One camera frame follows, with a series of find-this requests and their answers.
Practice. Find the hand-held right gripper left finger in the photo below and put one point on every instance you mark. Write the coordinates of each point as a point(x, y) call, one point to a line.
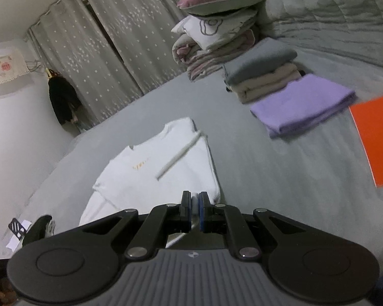
point(186, 212)

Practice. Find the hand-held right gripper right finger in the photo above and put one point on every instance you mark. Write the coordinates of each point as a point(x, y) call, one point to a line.
point(203, 213)

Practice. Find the white printed sweatshirt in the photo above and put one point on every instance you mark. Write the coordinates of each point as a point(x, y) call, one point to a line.
point(153, 178)

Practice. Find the white paper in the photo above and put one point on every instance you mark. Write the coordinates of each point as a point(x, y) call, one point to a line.
point(15, 246)

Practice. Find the grey bed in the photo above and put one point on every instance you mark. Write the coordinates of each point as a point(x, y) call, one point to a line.
point(274, 181)

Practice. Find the dark hanging jacket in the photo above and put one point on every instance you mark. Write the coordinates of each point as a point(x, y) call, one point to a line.
point(62, 98)

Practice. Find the folded beige garment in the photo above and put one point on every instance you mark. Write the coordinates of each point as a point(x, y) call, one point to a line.
point(268, 81)

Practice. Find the folded purple garment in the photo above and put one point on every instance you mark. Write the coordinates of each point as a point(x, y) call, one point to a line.
point(300, 102)

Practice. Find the folded grey pink quilt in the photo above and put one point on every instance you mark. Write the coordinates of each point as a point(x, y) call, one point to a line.
point(198, 57)

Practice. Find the folded grey sweater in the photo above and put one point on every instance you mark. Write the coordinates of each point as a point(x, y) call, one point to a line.
point(258, 57)

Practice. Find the grey star-print curtain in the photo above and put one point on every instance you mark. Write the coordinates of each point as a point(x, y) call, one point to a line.
point(140, 16)
point(70, 54)

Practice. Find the white flower-print pillow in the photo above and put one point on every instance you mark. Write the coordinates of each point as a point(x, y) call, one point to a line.
point(217, 30)

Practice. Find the orange board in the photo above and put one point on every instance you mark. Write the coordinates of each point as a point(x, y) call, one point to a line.
point(379, 140)

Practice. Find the grey quilted blanket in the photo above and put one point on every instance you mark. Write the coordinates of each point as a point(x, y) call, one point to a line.
point(332, 9)

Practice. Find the fringed white wall cloth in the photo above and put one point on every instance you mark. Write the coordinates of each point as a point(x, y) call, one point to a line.
point(6, 67)

